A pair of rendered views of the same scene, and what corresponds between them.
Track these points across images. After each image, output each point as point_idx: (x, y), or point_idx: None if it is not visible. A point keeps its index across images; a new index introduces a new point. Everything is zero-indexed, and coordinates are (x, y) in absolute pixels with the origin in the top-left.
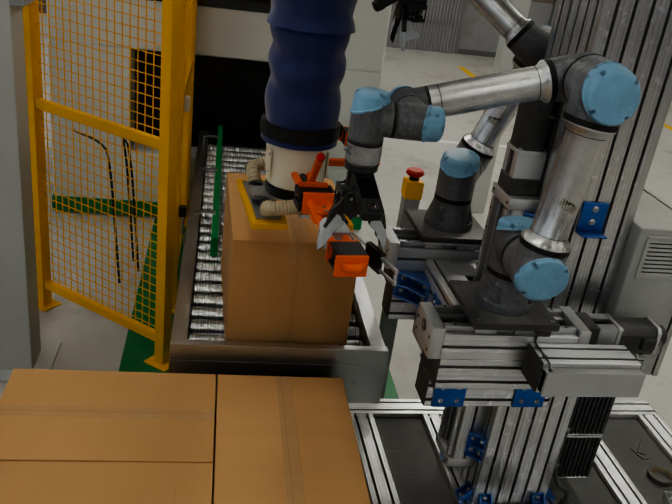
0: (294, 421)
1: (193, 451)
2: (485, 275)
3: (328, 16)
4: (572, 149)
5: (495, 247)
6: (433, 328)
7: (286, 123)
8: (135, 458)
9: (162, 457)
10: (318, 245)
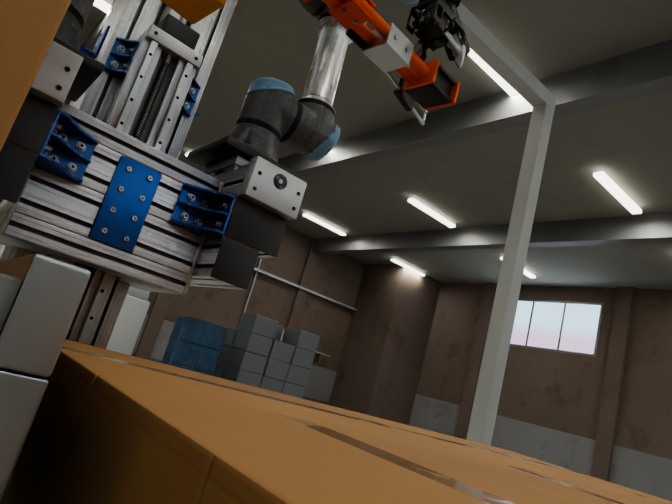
0: (220, 384)
1: (433, 453)
2: (264, 134)
3: None
4: (346, 46)
5: (280, 107)
6: (306, 183)
7: None
8: (575, 502)
9: (508, 478)
10: (462, 64)
